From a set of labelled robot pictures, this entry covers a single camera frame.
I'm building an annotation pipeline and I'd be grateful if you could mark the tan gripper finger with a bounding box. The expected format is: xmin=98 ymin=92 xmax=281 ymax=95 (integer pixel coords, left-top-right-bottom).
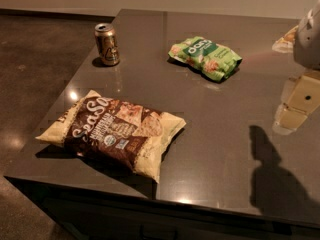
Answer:
xmin=273 ymin=71 xmax=320 ymax=135

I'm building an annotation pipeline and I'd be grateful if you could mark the green rice chip bag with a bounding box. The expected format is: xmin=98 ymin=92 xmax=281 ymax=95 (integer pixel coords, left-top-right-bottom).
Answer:
xmin=168 ymin=36 xmax=242 ymax=82

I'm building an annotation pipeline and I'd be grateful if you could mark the yellow snack bag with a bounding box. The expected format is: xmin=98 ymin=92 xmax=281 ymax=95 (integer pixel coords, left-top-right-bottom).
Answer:
xmin=272 ymin=26 xmax=298 ymax=53

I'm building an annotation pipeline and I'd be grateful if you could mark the brown tortilla chip bag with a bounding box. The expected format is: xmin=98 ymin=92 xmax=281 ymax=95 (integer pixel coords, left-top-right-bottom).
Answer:
xmin=37 ymin=90 xmax=186 ymax=181

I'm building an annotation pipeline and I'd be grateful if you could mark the gold soda can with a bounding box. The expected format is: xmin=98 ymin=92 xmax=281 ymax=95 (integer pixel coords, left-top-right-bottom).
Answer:
xmin=95 ymin=23 xmax=120 ymax=66

